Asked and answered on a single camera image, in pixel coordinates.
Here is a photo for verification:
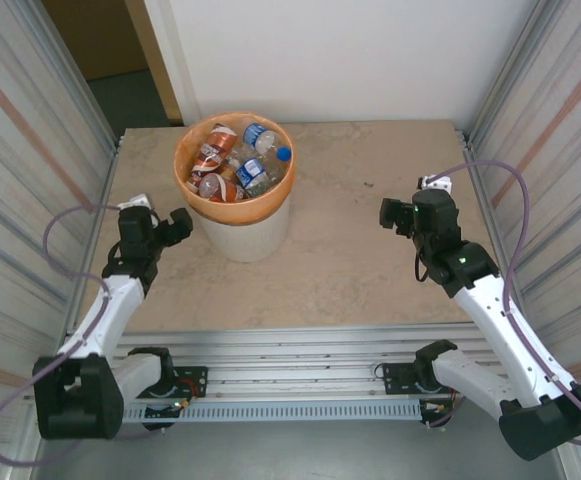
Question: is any brown coffee drink bottle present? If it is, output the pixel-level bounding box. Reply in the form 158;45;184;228
197;172;251;204
189;123;239;174

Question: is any blue label water bottle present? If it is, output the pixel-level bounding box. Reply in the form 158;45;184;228
234;157;271;189
242;123;292;161

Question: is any clear bottle white cap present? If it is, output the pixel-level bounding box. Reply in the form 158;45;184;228
257;159;286;196

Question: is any orange plastic bin liner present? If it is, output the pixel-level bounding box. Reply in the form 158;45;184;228
173;110;297;227

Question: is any white waste bin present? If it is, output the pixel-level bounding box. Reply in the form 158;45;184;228
189;197;291;265

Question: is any brown wooden door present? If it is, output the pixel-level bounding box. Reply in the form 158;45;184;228
123;0;185;127

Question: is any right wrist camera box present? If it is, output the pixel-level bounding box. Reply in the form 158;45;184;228
418;173;455;197

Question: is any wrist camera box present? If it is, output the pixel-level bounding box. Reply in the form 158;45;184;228
116;192;155;211
418;173;455;197

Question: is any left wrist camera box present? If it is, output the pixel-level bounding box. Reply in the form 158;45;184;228
116;192;155;211

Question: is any black right wrist wire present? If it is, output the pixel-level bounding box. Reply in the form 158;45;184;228
413;249;431;285

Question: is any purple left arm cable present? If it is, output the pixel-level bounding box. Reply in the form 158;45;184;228
0;203;121;469

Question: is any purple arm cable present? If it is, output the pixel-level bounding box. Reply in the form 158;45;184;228
0;203;121;469
429;158;581;451

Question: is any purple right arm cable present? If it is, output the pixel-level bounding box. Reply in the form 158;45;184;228
429;158;581;451

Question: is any aluminium frame upright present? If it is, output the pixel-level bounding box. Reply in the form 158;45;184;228
29;0;124;154
467;0;561;151

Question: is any aluminium rail frame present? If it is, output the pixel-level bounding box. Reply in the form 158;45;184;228
23;324;569;406

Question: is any red power wire with connector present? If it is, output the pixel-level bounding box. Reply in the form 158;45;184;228
421;382;459;415
172;377;207;410

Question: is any grey slotted cable duct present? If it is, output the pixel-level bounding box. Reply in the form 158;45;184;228
43;402;424;425

